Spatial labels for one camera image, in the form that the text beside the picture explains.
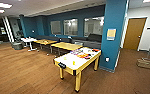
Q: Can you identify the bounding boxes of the white board game box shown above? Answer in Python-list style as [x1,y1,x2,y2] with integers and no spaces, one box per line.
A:
[82,47,101,54]

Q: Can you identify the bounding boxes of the white wall outlet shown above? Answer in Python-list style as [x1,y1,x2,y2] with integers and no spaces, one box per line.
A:
[105,57,110,63]

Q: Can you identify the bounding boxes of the black round bin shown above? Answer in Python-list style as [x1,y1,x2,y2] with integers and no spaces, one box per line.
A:
[12,40,24,51]

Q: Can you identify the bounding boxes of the long wooden table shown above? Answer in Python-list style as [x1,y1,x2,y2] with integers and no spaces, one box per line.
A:
[50,41,84,57]
[34,38,59,52]

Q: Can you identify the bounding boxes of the small white table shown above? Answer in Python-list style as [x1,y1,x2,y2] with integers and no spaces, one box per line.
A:
[20,36,39,52]

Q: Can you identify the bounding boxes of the dark grey sofa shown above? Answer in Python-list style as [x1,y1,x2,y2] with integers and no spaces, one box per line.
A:
[35,32,104,51]

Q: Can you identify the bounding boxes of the interior glass window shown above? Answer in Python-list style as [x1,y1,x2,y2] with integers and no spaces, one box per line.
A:
[63,18,80,37]
[49,20,63,36]
[83,15,106,38]

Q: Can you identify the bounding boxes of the brown wooden door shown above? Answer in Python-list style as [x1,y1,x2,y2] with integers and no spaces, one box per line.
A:
[122,17,148,52]

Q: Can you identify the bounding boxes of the colourful magazines on table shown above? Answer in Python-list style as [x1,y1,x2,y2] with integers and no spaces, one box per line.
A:
[69,48,89,58]

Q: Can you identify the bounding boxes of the small yellow bowl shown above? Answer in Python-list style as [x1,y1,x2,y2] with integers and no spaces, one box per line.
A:
[62,56,68,62]

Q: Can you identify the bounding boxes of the brown cardboard box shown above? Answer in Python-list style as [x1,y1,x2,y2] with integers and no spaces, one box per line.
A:
[136,57,150,71]

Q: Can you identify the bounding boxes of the orange object on table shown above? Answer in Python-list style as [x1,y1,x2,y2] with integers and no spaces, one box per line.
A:
[71,60,77,66]

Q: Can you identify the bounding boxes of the beige paper notice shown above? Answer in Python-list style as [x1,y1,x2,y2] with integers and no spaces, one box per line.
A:
[106,28,118,41]

